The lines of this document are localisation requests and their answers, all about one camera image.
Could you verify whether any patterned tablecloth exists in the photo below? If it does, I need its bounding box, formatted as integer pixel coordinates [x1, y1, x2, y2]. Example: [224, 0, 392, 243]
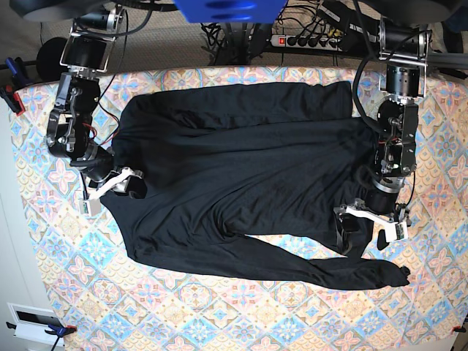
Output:
[7, 79, 467, 350]

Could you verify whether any black round stool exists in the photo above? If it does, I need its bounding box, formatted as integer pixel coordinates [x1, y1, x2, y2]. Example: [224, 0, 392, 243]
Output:
[36, 37, 68, 83]

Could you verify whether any white floor outlet box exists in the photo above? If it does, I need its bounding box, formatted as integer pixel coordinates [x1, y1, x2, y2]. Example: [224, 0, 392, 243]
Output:
[7, 303, 61, 347]

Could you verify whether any aluminium frame post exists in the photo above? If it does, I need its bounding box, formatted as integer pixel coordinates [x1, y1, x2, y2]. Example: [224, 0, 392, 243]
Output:
[427, 52, 467, 80]

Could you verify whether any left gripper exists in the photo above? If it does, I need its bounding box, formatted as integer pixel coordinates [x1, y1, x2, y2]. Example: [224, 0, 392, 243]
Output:
[333, 178, 410, 256]

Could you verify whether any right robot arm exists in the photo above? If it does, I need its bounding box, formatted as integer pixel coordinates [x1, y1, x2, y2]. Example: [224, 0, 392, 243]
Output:
[10, 1, 153, 216]

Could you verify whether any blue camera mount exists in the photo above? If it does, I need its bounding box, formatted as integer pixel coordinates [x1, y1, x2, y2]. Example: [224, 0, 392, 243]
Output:
[174, 0, 287, 24]

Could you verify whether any blue clamp bottom left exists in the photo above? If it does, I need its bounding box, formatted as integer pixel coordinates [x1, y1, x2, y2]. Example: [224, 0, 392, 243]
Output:
[6, 322, 77, 350]

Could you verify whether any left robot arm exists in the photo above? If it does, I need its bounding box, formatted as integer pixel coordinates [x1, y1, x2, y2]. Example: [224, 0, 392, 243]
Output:
[334, 8, 431, 255]

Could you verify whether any orange clamp bottom right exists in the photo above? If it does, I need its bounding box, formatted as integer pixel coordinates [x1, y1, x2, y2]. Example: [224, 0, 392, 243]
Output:
[452, 325, 467, 333]

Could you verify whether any white power strip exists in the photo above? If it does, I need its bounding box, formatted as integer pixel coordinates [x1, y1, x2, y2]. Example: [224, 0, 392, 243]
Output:
[270, 34, 341, 51]

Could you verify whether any blue clamp top left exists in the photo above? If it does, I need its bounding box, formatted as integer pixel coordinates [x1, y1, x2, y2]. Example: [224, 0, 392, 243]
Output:
[0, 57, 37, 79]

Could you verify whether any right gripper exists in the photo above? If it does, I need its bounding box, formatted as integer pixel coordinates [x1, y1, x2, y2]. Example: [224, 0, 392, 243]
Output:
[69, 146, 147, 216]

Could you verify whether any black t-shirt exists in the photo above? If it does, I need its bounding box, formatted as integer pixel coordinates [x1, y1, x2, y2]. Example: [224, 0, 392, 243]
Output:
[101, 81, 410, 290]

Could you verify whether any blue clamp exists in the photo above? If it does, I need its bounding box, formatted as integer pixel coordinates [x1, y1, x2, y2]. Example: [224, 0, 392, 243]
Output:
[0, 57, 37, 79]
[6, 322, 77, 350]

